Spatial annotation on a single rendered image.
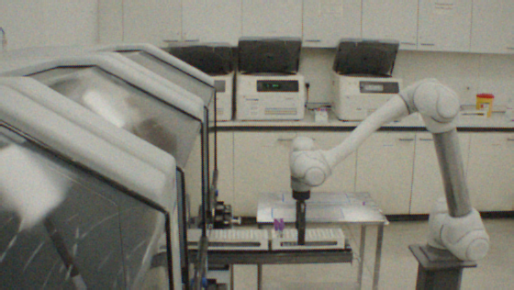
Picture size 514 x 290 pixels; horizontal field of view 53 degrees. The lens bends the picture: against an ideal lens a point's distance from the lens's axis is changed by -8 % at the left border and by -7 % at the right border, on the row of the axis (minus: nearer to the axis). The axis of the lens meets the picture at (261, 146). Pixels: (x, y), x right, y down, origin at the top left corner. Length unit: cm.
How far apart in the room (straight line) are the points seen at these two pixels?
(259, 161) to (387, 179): 111
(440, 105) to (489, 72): 358
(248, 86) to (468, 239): 269
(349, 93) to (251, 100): 81
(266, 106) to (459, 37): 186
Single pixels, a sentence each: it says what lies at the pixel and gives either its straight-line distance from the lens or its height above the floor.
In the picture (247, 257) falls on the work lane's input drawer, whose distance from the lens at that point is 225.
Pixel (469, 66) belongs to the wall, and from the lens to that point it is 550.
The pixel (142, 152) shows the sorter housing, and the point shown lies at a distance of 113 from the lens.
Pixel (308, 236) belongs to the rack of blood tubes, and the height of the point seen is 86.
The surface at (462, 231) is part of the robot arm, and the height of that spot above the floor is 92.
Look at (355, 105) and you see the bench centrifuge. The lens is 455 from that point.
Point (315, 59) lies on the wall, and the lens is 508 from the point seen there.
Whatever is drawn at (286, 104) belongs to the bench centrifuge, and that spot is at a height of 105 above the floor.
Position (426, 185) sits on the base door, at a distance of 488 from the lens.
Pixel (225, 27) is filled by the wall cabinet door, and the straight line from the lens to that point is 469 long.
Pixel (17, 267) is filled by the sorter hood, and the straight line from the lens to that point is 65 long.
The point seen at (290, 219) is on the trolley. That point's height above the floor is 82.
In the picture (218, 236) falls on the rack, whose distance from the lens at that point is 227.
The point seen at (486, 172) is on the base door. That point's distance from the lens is 507.
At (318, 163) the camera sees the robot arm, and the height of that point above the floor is 122.
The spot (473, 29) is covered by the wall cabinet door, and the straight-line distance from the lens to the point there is 512.
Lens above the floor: 173
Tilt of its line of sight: 13 degrees down
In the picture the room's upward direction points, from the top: straight up
